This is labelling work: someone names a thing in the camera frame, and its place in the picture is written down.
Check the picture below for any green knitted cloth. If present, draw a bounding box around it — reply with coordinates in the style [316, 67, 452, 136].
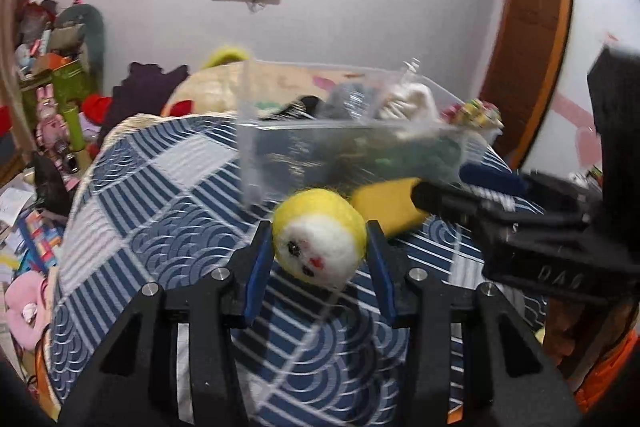
[390, 136, 463, 180]

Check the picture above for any red plush item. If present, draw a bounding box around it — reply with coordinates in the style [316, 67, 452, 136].
[81, 93, 113, 126]

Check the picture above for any yellow plush ring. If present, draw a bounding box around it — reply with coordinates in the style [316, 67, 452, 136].
[200, 44, 254, 70]

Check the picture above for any white drawstring pouch orange cord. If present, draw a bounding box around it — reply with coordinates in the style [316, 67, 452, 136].
[374, 56, 445, 143]

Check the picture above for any green storage bag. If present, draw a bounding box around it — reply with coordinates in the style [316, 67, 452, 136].
[21, 61, 100, 113]

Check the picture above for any clear plastic storage box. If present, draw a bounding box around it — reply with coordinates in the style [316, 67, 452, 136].
[236, 60, 504, 206]

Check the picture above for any black plastic bag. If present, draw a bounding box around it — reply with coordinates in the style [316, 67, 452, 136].
[32, 152, 76, 218]

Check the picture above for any white sliding door with hearts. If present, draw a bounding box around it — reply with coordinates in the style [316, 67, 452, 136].
[523, 0, 639, 178]

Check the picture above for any black bag with patterned strap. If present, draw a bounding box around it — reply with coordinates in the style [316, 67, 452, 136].
[246, 95, 324, 121]

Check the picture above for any grey knit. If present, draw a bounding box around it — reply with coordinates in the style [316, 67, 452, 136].
[314, 82, 385, 121]

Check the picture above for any yellow white felt ball face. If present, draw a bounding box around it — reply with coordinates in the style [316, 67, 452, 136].
[271, 188, 368, 291]

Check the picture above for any right hand on gripper handle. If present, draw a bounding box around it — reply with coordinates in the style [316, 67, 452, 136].
[542, 299, 638, 366]

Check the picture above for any dark purple garment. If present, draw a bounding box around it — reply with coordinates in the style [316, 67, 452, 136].
[98, 62, 190, 148]

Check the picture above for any colourful blue box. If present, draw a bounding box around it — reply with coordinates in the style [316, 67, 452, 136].
[17, 210, 62, 275]

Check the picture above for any blue white patterned bedspread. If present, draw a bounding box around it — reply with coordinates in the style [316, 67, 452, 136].
[45, 112, 551, 427]

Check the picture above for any brown wooden wardrobe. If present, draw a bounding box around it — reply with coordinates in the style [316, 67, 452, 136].
[480, 0, 573, 169]

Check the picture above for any pink rabbit doll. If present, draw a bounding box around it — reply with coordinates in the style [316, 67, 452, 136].
[36, 83, 70, 159]

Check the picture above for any beige plush blanket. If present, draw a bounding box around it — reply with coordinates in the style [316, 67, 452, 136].
[160, 61, 364, 117]

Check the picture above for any green bottle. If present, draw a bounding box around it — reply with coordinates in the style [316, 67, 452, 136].
[62, 104, 86, 152]

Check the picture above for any grey green neck pillow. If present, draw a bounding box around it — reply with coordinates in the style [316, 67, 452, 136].
[54, 3, 105, 81]

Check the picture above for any colourful fabric scrunchie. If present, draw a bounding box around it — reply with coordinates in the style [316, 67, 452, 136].
[440, 98, 503, 130]

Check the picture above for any pink plush toy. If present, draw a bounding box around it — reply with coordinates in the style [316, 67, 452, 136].
[6, 271, 50, 351]

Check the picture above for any yellow green sponge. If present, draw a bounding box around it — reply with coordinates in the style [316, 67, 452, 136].
[349, 178, 430, 237]

